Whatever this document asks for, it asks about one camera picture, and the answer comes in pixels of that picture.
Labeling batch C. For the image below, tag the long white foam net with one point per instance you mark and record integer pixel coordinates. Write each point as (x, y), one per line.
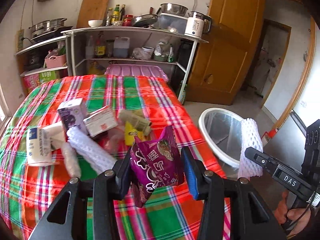
(99, 159)

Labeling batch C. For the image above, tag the green sauce bottle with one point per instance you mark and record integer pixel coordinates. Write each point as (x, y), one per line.
(115, 15)

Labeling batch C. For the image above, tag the beige crumpled wrapper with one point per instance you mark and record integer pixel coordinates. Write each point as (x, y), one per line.
(139, 123)

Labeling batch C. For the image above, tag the red jar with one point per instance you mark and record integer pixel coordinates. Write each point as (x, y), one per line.
(127, 21)

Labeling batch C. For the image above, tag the wooden cutting board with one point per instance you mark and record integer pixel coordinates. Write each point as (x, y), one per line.
(91, 10)

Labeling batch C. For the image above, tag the steel pot with lid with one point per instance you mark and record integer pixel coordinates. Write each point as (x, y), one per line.
(46, 26)

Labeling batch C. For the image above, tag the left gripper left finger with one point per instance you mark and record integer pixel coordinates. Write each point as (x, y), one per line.
(66, 218)

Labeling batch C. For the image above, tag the black frying pan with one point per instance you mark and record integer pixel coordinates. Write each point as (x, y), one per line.
(146, 20)

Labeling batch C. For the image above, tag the steel mixing bowl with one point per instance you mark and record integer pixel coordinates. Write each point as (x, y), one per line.
(174, 9)

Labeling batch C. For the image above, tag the purple milk carton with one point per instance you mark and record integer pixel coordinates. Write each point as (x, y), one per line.
(72, 113)

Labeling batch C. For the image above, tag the white power strip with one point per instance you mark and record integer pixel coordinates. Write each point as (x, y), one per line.
(20, 37)

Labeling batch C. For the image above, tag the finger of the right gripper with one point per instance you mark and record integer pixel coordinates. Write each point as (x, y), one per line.
(269, 163)

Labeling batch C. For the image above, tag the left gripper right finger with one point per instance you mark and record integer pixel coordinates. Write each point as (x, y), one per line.
(250, 216)

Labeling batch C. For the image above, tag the white round trash bin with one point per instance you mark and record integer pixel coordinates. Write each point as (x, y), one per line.
(221, 130)

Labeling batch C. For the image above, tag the white oil jug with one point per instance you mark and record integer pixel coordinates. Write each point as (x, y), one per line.
(121, 47)

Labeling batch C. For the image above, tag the white electric kettle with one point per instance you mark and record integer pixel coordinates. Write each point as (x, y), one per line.
(198, 24)

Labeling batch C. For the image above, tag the white blue paper cup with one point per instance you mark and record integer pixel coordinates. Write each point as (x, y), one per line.
(39, 151)

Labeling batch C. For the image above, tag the white red milk carton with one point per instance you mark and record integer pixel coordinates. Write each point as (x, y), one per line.
(100, 121)

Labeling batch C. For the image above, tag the white foam fruit net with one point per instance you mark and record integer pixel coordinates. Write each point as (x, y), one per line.
(250, 140)

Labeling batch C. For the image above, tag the clear storage box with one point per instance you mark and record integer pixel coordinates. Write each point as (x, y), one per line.
(172, 23)

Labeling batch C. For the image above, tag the beige tissue pack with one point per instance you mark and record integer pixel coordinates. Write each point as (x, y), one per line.
(56, 134)

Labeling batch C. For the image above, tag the pink plastic lid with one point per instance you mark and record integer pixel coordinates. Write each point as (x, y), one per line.
(136, 70)

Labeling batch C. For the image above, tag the person's right hand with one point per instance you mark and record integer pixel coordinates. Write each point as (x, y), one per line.
(282, 213)

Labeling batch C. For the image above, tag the pink plastic basket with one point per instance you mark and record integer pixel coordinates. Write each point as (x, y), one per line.
(56, 61)

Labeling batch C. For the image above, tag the dark soy sauce bottle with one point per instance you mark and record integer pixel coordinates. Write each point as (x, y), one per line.
(100, 46)

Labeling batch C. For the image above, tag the wooden door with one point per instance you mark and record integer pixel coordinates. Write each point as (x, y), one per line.
(222, 63)

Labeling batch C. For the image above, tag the white ceramic bowl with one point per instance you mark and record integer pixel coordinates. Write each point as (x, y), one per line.
(95, 23)

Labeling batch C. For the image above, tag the yellow snack wrapper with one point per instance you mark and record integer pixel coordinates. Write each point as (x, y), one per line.
(131, 133)

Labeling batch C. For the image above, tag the white metal shelf rack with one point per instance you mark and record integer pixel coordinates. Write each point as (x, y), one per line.
(139, 37)

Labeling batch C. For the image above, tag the purple snack bag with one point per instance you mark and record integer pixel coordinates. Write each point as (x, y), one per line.
(154, 164)

